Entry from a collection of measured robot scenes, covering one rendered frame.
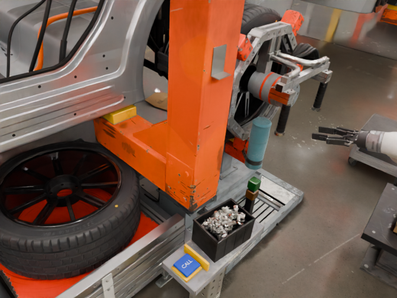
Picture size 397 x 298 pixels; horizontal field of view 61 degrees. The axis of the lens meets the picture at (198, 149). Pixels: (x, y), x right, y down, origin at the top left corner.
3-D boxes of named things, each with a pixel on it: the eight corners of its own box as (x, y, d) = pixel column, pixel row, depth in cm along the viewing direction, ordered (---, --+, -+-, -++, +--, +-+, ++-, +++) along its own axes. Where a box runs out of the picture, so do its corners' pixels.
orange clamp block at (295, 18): (282, 32, 164) (290, 15, 163) (296, 36, 160) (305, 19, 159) (277, 26, 158) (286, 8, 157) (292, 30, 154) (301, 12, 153)
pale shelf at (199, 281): (232, 209, 152) (233, 204, 150) (263, 230, 143) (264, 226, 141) (161, 266, 125) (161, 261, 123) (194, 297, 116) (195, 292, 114)
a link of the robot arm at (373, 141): (381, 136, 136) (365, 134, 140) (378, 156, 140) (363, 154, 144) (386, 128, 142) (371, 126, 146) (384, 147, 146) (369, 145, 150)
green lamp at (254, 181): (251, 182, 137) (253, 175, 135) (260, 187, 135) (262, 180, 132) (246, 187, 134) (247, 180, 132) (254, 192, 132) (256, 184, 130)
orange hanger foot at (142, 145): (121, 129, 180) (117, 68, 160) (191, 176, 153) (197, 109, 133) (94, 141, 170) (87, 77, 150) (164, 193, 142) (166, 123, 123)
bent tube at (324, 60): (291, 51, 165) (296, 29, 159) (328, 63, 155) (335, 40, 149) (272, 59, 154) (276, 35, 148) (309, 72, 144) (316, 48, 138)
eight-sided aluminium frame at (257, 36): (273, 112, 197) (296, 15, 165) (283, 117, 193) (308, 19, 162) (213, 148, 162) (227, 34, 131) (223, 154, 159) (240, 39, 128)
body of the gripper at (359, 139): (371, 128, 146) (349, 125, 152) (366, 136, 140) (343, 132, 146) (370, 143, 149) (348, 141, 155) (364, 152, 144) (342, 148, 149)
